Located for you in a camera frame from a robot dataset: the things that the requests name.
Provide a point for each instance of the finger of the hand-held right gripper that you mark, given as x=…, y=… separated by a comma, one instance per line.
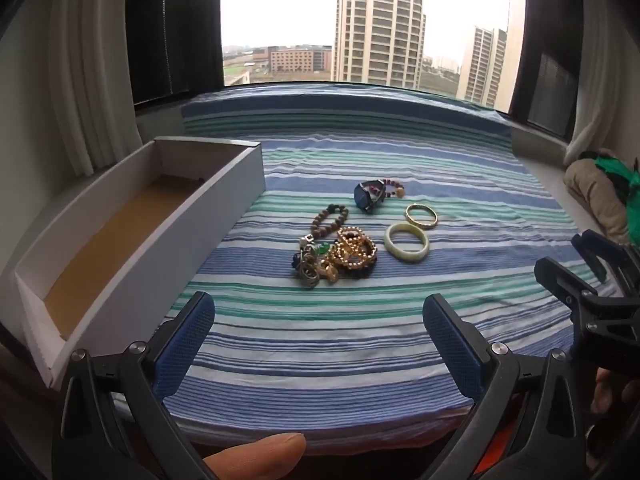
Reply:
x=565, y=280
x=590, y=255

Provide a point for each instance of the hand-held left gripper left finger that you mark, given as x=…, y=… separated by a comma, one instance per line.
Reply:
x=184, y=345

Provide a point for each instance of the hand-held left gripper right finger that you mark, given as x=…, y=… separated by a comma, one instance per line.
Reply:
x=454, y=350

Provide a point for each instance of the white cardboard box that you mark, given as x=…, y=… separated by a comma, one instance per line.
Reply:
x=165, y=260

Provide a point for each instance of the gold bangle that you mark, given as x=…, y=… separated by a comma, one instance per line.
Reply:
x=415, y=220

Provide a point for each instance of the person's right hand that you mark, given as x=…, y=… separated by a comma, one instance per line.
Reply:
x=607, y=391

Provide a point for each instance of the person's left hand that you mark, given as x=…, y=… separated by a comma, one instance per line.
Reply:
x=255, y=456

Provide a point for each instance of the green cloth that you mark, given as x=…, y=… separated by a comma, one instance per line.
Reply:
x=622, y=172

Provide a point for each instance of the red cloth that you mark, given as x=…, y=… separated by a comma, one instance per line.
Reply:
x=496, y=452

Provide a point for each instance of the pale jade bangle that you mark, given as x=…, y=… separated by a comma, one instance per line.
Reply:
x=395, y=250

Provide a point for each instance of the blue green striped blanket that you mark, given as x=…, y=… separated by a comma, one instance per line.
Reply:
x=320, y=355

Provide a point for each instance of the white curtain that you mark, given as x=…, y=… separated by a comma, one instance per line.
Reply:
x=85, y=70
x=607, y=60

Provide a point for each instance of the dark window blind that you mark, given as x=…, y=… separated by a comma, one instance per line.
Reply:
x=172, y=35
x=547, y=60

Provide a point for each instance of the pale high-rise building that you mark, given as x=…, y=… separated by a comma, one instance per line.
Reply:
x=487, y=65

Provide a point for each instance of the low brown building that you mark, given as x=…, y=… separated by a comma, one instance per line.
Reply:
x=297, y=60

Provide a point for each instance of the tall beige apartment building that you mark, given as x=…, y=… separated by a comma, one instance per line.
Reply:
x=377, y=25

